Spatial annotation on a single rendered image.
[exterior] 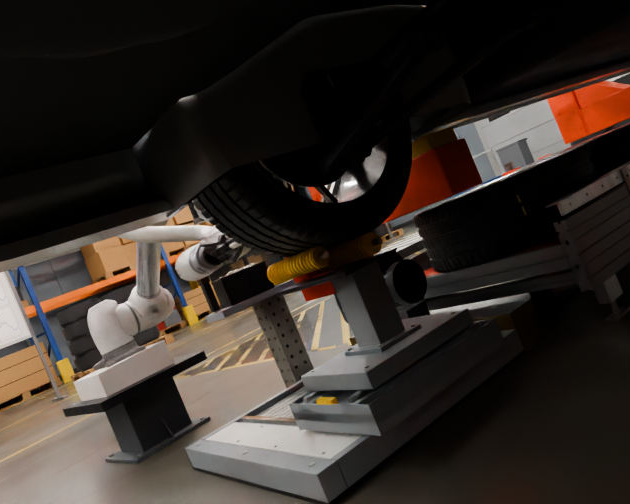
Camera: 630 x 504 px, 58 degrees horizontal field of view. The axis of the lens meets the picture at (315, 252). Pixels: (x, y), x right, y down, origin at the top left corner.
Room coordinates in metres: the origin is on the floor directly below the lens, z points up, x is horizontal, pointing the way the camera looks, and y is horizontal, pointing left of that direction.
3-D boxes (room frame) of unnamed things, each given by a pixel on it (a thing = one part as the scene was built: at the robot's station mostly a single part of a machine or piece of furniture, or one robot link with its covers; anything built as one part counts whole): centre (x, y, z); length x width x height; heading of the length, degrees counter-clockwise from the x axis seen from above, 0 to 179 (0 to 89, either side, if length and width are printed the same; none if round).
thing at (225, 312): (2.32, 0.28, 0.44); 0.43 x 0.17 x 0.03; 125
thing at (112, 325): (2.55, 0.98, 0.57); 0.18 x 0.16 x 0.22; 128
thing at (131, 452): (2.55, 0.98, 0.15); 0.50 x 0.50 x 0.30; 43
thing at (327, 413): (1.55, -0.08, 0.13); 0.50 x 0.36 x 0.10; 125
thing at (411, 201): (2.01, -0.38, 0.69); 0.52 x 0.17 x 0.35; 35
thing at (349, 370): (1.55, -0.08, 0.32); 0.40 x 0.30 x 0.28; 125
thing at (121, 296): (8.77, 3.38, 0.55); 1.40 x 0.80 x 1.09; 135
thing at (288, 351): (2.34, 0.26, 0.21); 0.10 x 0.10 x 0.42; 35
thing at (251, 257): (10.67, 1.32, 0.48); 1.27 x 0.88 x 0.97; 43
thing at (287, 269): (1.54, 0.06, 0.51); 0.29 x 0.06 x 0.06; 35
